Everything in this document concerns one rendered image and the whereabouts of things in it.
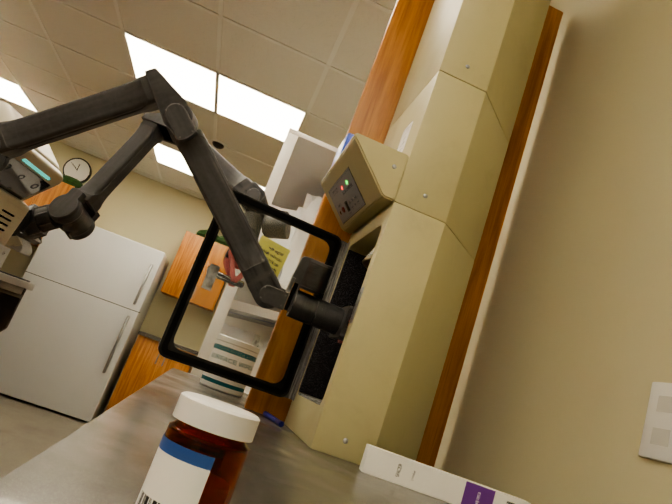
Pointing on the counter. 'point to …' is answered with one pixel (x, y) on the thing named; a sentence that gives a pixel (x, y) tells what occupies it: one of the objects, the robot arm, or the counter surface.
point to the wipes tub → (222, 384)
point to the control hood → (367, 177)
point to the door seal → (195, 280)
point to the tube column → (479, 51)
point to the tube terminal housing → (411, 278)
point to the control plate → (346, 196)
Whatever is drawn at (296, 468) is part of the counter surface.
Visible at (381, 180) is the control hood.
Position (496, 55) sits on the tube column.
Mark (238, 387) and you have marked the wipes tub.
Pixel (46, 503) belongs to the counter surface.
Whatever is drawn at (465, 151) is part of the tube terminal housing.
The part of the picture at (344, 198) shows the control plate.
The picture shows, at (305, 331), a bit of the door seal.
